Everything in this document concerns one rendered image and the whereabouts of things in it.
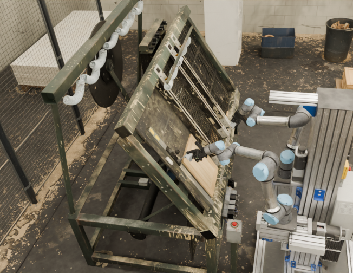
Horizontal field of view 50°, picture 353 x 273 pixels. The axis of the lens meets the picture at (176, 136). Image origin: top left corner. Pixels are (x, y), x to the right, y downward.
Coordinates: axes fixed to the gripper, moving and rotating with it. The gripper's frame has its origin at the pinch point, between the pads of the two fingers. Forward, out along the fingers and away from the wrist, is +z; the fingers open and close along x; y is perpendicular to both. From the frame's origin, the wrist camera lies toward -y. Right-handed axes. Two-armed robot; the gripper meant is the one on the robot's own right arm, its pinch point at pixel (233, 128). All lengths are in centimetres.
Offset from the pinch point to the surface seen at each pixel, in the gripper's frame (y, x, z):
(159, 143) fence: 56, 62, -2
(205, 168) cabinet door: 6.8, 29.1, 33.8
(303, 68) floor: -126, -351, 82
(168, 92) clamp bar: 68, 10, -10
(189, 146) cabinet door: 30.5, 28.7, 18.5
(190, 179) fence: 19, 61, 22
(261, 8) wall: -23, -488, 75
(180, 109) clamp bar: 52, 10, 1
